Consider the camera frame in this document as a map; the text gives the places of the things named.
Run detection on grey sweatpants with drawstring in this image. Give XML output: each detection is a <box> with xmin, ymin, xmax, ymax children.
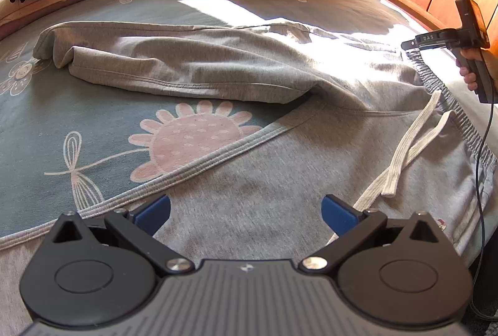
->
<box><xmin>0</xmin><ymin>20</ymin><xmax>498</xmax><ymax>336</ymax></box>

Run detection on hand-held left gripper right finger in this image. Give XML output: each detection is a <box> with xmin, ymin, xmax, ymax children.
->
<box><xmin>299</xmin><ymin>195</ymin><xmax>439</xmax><ymax>275</ymax></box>

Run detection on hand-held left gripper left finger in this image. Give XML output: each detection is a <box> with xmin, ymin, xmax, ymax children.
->
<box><xmin>54</xmin><ymin>195</ymin><xmax>194</xmax><ymax>276</ymax></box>

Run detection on person's right hand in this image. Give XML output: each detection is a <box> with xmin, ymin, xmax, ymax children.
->
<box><xmin>456</xmin><ymin>47</ymin><xmax>483</xmax><ymax>92</ymax></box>

